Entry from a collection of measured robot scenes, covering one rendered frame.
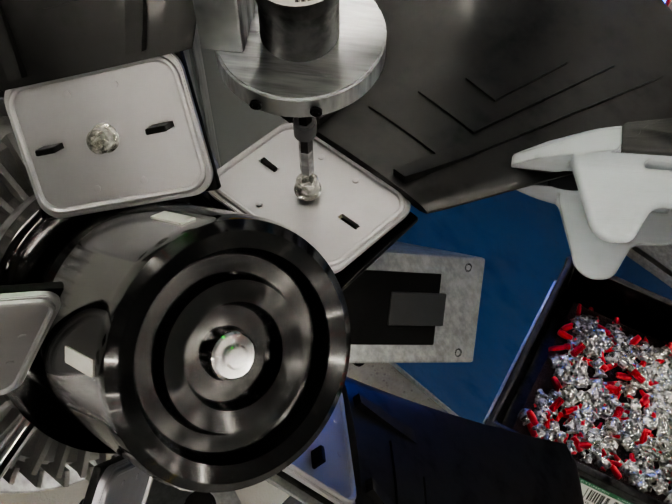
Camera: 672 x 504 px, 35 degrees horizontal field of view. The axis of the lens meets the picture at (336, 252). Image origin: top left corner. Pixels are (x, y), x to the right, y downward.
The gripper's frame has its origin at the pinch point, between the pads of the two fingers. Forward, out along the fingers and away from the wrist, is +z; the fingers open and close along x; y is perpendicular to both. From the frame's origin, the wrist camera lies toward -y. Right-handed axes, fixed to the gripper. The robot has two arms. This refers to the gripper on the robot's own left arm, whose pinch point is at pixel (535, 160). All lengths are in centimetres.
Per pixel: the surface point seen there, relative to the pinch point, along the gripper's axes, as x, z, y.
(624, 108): 1.5, -4.8, -4.6
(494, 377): 87, -7, -18
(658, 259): 39.0, -15.9, -13.9
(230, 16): -15.4, 13.7, 4.0
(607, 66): 1.3, -3.8, -7.1
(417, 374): 105, 3, -23
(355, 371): 122, 13, -28
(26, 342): -5.2, 22.1, 14.4
